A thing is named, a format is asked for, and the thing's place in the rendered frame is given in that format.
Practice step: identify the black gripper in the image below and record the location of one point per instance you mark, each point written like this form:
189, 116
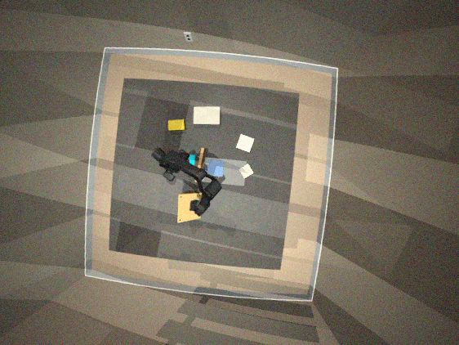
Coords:
168, 175

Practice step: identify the white flat box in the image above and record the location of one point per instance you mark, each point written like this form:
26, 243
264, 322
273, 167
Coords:
207, 115

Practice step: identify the white square pad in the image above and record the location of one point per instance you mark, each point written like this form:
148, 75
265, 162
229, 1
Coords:
246, 171

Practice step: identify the white flat pad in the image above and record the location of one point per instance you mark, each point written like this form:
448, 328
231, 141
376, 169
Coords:
245, 143

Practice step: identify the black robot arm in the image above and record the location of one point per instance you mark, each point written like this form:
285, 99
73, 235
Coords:
172, 160

